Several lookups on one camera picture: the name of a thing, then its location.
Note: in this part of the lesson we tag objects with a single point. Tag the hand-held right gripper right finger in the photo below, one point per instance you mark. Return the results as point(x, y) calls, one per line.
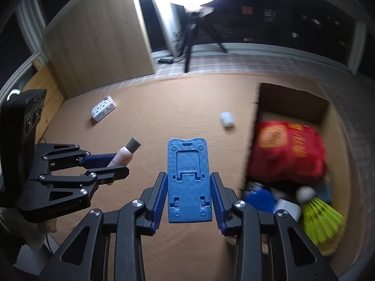
point(218, 202)

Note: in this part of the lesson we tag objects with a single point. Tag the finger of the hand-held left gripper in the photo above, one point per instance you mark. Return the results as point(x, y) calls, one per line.
point(108, 174)
point(96, 160)

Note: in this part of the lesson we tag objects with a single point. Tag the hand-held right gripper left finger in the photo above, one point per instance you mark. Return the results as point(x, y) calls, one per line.
point(159, 200)

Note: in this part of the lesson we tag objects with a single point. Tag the pink bottle with grey cap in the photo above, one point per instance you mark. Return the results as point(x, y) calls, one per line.
point(126, 156)

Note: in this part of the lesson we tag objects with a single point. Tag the blue phone stand plate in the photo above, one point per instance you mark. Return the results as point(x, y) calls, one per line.
point(189, 181)

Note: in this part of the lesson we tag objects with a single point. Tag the blue round tape measure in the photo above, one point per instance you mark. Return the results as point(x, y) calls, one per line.
point(260, 202)

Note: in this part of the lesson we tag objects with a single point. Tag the white charger adapter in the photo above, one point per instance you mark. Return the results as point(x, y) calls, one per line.
point(288, 209)

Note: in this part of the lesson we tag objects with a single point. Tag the red plastic bag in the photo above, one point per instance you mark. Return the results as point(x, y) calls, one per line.
point(284, 152)

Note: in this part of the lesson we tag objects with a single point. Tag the yellow shuttlecock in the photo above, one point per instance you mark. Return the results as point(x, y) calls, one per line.
point(322, 219)

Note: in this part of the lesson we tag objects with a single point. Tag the cardboard box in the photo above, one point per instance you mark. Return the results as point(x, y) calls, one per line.
point(293, 99)

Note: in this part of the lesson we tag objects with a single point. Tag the patterned white tissue pack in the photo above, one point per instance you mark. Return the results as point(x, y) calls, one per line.
point(103, 109)

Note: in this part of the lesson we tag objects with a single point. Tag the pine plank panel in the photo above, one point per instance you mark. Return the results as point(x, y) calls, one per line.
point(47, 85)

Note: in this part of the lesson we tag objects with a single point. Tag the small white cylinder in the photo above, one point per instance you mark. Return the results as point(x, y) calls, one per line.
point(227, 120)

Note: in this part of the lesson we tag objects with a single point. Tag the light wooden board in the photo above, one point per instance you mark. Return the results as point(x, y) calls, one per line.
point(96, 46)

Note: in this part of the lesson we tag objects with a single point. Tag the black power strip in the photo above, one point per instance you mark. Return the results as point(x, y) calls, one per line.
point(166, 61)

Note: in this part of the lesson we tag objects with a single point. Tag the black tripod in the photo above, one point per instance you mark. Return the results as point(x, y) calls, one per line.
point(189, 55)

